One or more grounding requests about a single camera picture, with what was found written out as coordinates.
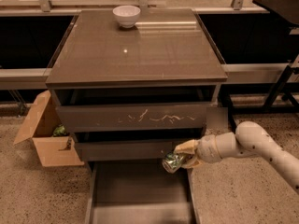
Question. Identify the grey middle drawer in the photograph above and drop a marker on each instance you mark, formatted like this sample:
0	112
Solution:
132	145

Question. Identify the grey drawer cabinet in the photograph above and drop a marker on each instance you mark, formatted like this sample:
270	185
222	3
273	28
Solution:
166	48

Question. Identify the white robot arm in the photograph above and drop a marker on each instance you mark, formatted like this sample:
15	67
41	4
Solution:
248	139

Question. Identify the grey top drawer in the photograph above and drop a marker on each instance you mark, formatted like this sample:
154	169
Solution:
126	109

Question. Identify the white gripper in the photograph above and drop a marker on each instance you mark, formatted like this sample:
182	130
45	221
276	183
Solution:
207	148

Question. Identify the grey bottom drawer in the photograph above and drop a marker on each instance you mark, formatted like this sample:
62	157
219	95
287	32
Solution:
139	192

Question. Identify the green item in box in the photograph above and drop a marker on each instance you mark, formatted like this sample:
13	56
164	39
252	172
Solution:
59	131

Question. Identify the grey drawer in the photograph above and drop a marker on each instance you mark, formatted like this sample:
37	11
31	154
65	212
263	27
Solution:
139	192
132	145
126	109

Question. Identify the black side table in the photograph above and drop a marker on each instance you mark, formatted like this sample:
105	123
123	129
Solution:
273	78

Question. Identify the white ceramic bowl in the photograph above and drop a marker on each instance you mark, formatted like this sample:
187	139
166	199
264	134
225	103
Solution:
126	16

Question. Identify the open cardboard box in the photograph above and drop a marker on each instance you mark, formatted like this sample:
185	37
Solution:
39	126

